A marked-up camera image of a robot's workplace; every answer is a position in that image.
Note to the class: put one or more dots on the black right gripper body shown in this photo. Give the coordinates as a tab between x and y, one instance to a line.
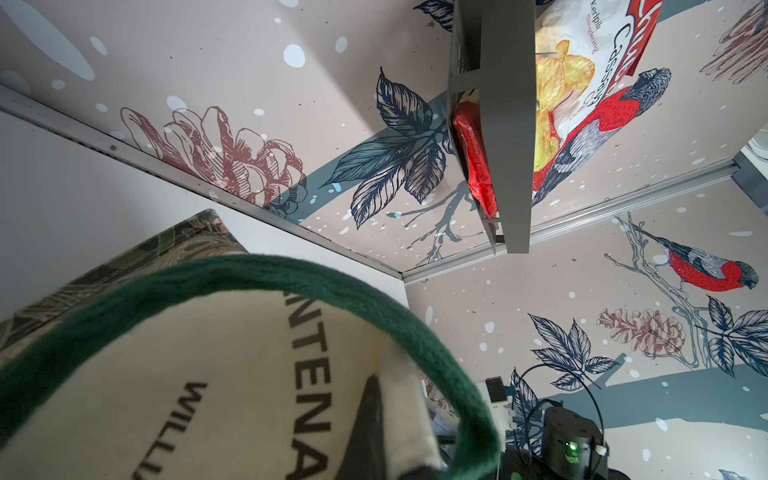
546	440

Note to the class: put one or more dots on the cream green-handled tote bag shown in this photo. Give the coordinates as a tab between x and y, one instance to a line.
186	357

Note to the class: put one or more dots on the red Chuba cassava chips bag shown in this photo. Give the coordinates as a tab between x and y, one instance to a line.
587	85

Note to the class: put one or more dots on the black wire wall basket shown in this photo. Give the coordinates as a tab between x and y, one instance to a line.
493	51

